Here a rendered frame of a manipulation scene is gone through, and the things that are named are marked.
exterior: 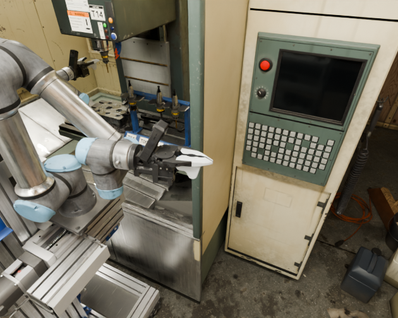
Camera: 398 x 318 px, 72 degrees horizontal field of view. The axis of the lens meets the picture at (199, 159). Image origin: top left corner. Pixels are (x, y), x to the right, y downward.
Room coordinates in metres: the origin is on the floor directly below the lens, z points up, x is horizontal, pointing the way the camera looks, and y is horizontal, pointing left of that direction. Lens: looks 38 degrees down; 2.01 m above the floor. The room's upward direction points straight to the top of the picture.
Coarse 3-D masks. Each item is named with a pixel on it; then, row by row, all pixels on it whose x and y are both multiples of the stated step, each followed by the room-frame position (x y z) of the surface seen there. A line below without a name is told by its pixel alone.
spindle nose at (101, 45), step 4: (88, 40) 1.89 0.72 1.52; (92, 40) 1.85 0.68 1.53; (96, 40) 1.84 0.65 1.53; (100, 40) 1.84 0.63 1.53; (104, 40) 1.85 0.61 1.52; (92, 44) 1.85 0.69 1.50; (96, 44) 1.84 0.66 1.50; (100, 44) 1.84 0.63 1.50; (104, 44) 1.85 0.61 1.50; (108, 44) 1.87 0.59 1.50; (112, 44) 1.90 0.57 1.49; (92, 48) 1.86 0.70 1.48; (96, 48) 1.84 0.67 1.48; (100, 48) 1.84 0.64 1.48; (104, 48) 1.85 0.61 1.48; (108, 48) 1.86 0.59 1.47; (112, 48) 1.89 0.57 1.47
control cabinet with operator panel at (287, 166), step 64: (256, 0) 1.25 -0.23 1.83; (320, 0) 1.15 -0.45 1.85; (384, 0) 1.06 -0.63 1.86; (256, 64) 1.20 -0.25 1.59; (320, 64) 1.10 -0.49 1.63; (384, 64) 1.03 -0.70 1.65; (256, 128) 1.18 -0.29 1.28; (320, 128) 1.06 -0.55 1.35; (256, 192) 1.21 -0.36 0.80; (320, 192) 1.07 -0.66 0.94; (256, 256) 1.17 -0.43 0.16
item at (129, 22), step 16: (64, 0) 1.74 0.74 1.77; (96, 0) 1.64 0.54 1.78; (112, 0) 1.61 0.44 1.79; (128, 0) 1.72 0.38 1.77; (144, 0) 1.85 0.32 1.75; (160, 0) 2.01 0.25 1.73; (64, 16) 1.75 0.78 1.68; (128, 16) 1.70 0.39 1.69; (144, 16) 1.83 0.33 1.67; (160, 16) 2.00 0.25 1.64; (64, 32) 1.77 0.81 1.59; (80, 32) 1.71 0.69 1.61; (96, 32) 1.66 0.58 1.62; (128, 32) 1.68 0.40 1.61; (144, 32) 1.82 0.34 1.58
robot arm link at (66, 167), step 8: (48, 160) 0.78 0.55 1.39; (56, 160) 0.78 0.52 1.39; (64, 160) 0.78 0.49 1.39; (72, 160) 0.78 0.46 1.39; (48, 168) 0.73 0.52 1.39; (56, 168) 0.73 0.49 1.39; (64, 168) 0.74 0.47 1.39; (72, 168) 0.75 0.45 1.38; (80, 168) 0.79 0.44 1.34; (56, 176) 0.71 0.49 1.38; (64, 176) 0.72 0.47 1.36; (72, 176) 0.74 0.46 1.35; (80, 176) 0.77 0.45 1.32; (72, 184) 0.72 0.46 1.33; (80, 184) 0.76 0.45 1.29; (72, 192) 0.73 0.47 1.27
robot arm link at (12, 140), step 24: (0, 48) 0.71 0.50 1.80; (0, 72) 0.64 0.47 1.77; (24, 72) 0.71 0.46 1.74; (0, 96) 0.62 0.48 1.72; (0, 120) 0.61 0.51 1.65; (0, 144) 0.61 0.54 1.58; (24, 144) 0.63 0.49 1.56; (24, 168) 0.61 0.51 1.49; (24, 192) 0.60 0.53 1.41; (48, 192) 0.62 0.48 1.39; (24, 216) 0.59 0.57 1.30; (48, 216) 0.58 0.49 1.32
